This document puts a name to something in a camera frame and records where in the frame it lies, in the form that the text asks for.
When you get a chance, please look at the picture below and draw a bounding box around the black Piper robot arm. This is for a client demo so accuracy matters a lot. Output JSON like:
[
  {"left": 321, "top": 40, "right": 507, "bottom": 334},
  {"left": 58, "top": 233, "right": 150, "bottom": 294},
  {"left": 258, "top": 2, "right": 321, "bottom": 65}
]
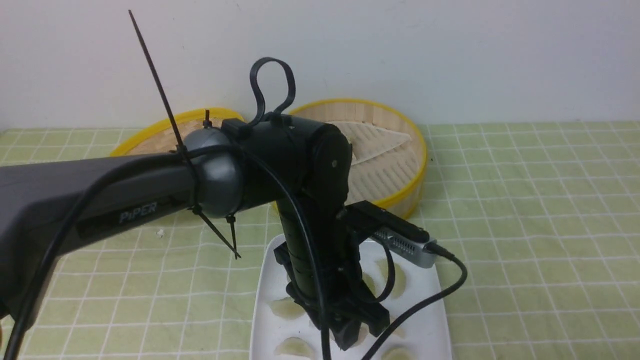
[{"left": 1, "top": 112, "right": 390, "bottom": 360}]

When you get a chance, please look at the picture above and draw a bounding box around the yellow-rimmed bamboo steamer lid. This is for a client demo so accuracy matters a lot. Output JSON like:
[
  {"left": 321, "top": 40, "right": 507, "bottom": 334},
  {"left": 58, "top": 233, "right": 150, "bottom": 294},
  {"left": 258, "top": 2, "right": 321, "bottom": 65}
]
[{"left": 110, "top": 107, "right": 245, "bottom": 157}]

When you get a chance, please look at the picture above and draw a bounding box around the white steamer liner cloth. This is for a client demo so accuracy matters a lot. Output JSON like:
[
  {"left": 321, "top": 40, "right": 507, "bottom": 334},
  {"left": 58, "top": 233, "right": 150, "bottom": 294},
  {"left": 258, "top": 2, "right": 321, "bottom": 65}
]
[{"left": 332, "top": 121, "right": 419, "bottom": 204}]

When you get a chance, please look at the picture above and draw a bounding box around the green dumpling plate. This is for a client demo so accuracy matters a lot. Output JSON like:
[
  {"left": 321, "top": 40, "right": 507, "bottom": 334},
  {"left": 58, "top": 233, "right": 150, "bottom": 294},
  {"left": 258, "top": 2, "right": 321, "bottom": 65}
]
[
  {"left": 375, "top": 259, "right": 407, "bottom": 299},
  {"left": 381, "top": 346, "right": 416, "bottom": 360},
  {"left": 273, "top": 336, "right": 316, "bottom": 360}
]

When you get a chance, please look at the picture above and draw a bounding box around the green dumpling plate bottom right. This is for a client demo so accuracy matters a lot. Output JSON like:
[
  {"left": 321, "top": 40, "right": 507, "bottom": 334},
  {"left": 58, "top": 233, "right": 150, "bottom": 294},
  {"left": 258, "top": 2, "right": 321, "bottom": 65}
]
[{"left": 381, "top": 346, "right": 416, "bottom": 360}]

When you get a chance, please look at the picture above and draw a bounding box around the black camera cable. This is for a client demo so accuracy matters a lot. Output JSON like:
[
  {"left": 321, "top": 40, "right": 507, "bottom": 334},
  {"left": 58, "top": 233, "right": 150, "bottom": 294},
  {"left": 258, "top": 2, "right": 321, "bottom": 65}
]
[{"left": 360, "top": 242, "right": 468, "bottom": 360}]

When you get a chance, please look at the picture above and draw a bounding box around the yellow-rimmed bamboo steamer basket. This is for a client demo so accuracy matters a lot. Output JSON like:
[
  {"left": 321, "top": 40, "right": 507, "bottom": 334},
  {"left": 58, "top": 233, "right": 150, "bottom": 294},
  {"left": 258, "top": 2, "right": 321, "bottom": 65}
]
[{"left": 289, "top": 98, "right": 428, "bottom": 219}]

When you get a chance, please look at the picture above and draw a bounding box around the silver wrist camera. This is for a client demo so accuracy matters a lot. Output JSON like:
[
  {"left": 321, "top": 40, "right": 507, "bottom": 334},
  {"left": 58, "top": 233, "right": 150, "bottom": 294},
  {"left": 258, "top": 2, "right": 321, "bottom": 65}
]
[{"left": 341, "top": 200, "right": 446, "bottom": 269}]

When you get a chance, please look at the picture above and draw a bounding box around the pale green dumpling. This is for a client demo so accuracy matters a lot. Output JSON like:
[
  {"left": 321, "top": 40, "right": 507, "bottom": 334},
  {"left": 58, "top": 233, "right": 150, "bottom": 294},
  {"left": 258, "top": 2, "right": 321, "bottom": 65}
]
[{"left": 269, "top": 297, "right": 306, "bottom": 321}]

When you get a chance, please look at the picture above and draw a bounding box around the black cable tie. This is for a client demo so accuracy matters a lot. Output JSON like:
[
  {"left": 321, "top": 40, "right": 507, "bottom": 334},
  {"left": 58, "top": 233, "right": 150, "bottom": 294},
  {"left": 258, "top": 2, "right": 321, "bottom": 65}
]
[{"left": 127, "top": 9, "right": 186, "bottom": 153}]

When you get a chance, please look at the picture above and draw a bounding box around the green checkered tablecloth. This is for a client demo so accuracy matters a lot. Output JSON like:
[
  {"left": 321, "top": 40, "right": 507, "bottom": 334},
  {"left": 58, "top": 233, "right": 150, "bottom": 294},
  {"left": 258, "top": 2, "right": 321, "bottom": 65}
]
[{"left": 20, "top": 121, "right": 640, "bottom": 360}]

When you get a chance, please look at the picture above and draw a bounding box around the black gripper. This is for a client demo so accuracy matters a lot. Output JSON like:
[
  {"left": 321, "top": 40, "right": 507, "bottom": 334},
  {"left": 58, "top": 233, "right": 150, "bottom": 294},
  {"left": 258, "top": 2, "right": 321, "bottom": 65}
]
[{"left": 274, "top": 200, "right": 391, "bottom": 351}]

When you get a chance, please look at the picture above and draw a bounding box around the green dumpling plate top right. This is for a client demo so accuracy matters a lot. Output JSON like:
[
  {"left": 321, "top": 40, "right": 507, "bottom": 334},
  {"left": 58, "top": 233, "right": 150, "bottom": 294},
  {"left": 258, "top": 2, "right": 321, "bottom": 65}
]
[{"left": 375, "top": 259, "right": 407, "bottom": 299}]

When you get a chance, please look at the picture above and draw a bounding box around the green dumpling plate bottom left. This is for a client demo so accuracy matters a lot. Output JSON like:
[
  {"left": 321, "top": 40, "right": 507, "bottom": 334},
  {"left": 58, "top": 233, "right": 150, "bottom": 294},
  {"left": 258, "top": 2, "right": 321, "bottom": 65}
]
[{"left": 273, "top": 336, "right": 316, "bottom": 360}]

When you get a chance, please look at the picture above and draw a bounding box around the white square plate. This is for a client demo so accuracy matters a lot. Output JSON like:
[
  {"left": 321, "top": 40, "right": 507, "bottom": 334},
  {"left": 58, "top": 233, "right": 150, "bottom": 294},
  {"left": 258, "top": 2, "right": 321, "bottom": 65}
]
[{"left": 249, "top": 234, "right": 453, "bottom": 360}]

